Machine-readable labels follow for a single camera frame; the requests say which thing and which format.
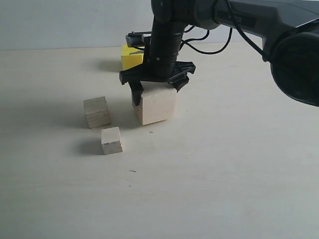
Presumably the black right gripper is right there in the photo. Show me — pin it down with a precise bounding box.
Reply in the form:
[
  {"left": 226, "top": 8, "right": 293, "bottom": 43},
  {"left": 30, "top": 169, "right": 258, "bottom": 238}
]
[{"left": 119, "top": 45, "right": 196, "bottom": 106}]

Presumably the large pale wooden cube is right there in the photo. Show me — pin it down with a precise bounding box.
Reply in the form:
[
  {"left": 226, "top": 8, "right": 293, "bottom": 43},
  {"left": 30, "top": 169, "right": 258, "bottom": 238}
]
[{"left": 132, "top": 82, "right": 177, "bottom": 125}]

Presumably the yellow cube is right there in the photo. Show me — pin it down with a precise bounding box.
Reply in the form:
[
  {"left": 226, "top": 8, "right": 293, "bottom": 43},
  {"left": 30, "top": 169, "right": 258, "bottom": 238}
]
[{"left": 121, "top": 44, "right": 144, "bottom": 70}]

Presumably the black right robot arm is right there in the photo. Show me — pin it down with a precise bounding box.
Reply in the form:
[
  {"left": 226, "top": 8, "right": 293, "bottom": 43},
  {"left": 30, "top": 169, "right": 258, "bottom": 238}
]
[{"left": 119, "top": 0, "right": 319, "bottom": 107}]

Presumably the medium layered plywood cube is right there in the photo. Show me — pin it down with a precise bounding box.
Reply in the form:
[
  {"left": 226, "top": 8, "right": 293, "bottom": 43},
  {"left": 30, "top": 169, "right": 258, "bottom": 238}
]
[{"left": 83, "top": 96, "right": 111, "bottom": 128}]

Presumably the small pale wooden cube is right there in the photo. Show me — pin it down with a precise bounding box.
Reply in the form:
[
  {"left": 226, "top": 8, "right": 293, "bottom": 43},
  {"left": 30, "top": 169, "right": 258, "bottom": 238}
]
[{"left": 101, "top": 126, "right": 123, "bottom": 155}]

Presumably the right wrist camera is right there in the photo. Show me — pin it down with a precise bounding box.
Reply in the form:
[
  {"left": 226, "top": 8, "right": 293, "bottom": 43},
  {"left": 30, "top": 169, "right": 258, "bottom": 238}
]
[{"left": 126, "top": 31, "right": 151, "bottom": 53}]

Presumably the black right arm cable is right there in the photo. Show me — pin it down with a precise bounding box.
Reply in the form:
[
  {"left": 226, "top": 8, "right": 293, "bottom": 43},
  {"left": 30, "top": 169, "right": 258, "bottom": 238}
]
[{"left": 179, "top": 0, "right": 272, "bottom": 63}]

